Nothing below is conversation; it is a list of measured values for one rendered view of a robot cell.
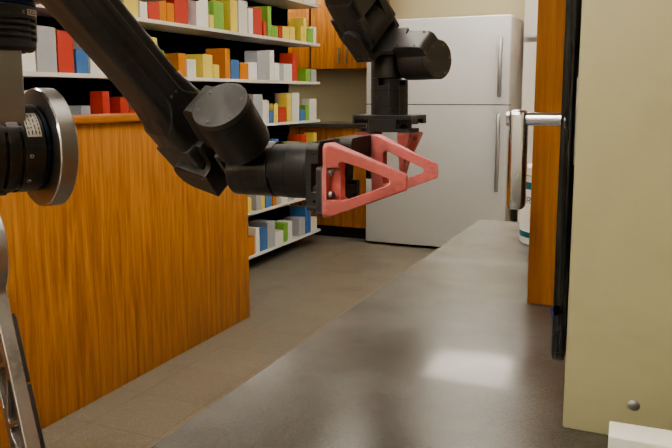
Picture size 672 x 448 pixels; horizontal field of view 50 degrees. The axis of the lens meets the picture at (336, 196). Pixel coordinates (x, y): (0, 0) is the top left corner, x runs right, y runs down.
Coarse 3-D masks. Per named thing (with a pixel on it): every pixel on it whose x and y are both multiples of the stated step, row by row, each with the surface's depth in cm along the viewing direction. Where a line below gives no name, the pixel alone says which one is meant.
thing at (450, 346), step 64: (448, 256) 128; (512, 256) 128; (384, 320) 92; (448, 320) 92; (512, 320) 92; (256, 384) 71; (320, 384) 71; (384, 384) 71; (448, 384) 71; (512, 384) 71
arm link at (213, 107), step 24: (216, 96) 70; (240, 96) 69; (192, 120) 71; (216, 120) 68; (240, 120) 68; (216, 144) 70; (240, 144) 69; (264, 144) 72; (192, 168) 77; (216, 168) 76; (216, 192) 77
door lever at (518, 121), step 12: (516, 120) 65; (528, 120) 65; (540, 120) 64; (552, 120) 64; (516, 132) 65; (516, 144) 65; (516, 156) 65; (516, 168) 65; (516, 180) 65; (516, 192) 66; (516, 204) 66
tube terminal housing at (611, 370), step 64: (640, 0) 56; (640, 64) 56; (576, 128) 59; (640, 128) 57; (576, 192) 59; (640, 192) 57; (576, 256) 60; (640, 256) 58; (576, 320) 60; (640, 320) 58; (576, 384) 61; (640, 384) 59
